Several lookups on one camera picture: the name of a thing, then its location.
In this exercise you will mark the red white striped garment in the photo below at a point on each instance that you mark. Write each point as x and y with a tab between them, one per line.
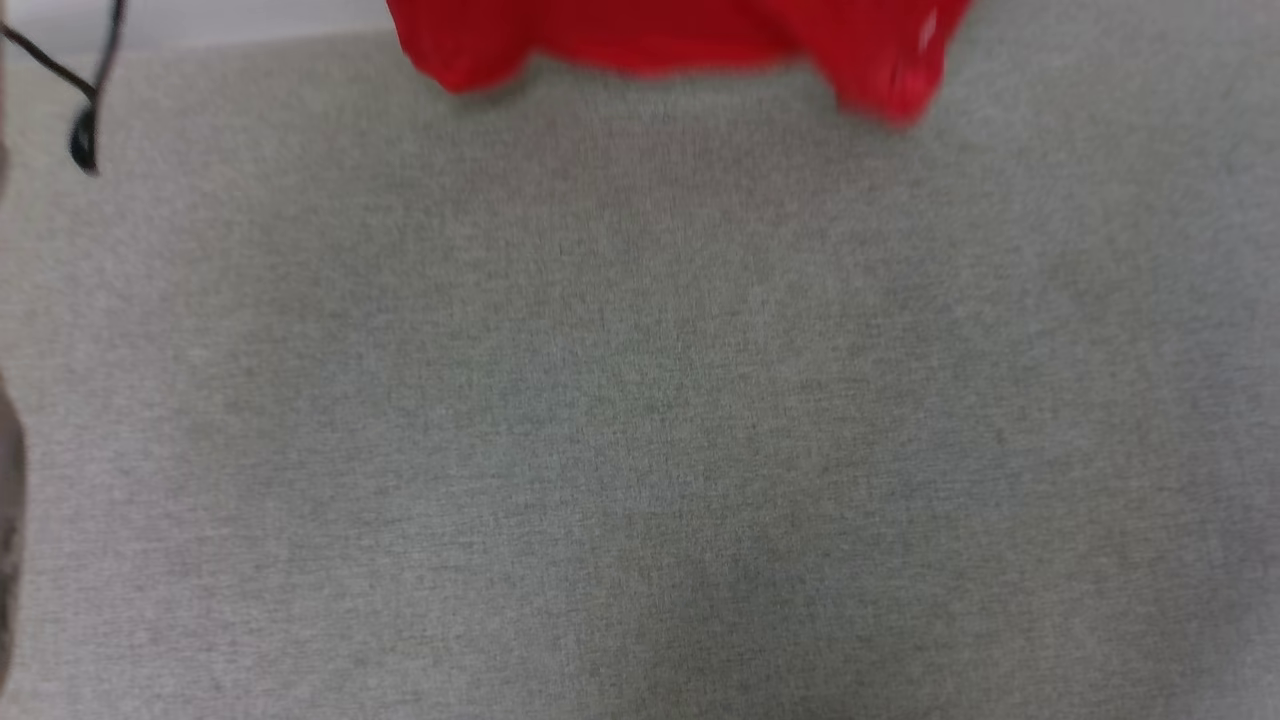
680	35

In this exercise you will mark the grey fabric sofa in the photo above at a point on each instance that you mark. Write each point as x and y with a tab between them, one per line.
640	400

